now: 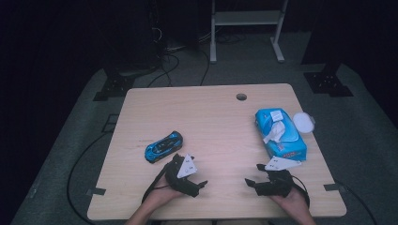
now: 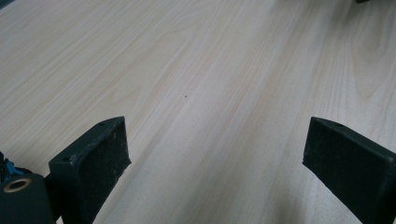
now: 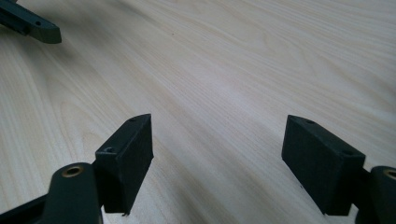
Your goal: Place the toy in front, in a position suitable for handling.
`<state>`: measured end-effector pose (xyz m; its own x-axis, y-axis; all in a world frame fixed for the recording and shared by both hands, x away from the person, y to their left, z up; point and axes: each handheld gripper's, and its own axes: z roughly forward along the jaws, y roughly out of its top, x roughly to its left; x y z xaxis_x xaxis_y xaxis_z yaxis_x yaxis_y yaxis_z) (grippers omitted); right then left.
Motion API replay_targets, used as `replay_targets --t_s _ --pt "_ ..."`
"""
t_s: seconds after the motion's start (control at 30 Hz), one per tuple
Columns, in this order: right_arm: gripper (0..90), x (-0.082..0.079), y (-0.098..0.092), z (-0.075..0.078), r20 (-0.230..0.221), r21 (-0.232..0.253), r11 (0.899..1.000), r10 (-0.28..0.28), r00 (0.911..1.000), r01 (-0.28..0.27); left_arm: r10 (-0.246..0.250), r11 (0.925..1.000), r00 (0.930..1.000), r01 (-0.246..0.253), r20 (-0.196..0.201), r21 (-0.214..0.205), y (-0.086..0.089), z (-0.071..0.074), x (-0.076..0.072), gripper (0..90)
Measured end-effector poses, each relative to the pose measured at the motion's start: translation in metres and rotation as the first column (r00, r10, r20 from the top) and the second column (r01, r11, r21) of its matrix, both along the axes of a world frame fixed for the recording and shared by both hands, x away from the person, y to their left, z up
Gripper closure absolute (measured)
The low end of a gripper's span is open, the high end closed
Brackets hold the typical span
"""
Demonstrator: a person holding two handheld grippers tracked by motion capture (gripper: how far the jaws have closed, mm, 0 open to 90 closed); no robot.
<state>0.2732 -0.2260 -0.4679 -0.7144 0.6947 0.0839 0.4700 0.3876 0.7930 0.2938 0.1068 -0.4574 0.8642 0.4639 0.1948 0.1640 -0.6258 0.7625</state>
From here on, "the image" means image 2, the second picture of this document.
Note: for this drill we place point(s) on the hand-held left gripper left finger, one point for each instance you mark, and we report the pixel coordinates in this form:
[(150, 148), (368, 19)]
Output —
[(93, 174)]

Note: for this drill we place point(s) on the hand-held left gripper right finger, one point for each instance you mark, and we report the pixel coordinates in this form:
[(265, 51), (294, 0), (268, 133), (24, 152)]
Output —
[(351, 168)]

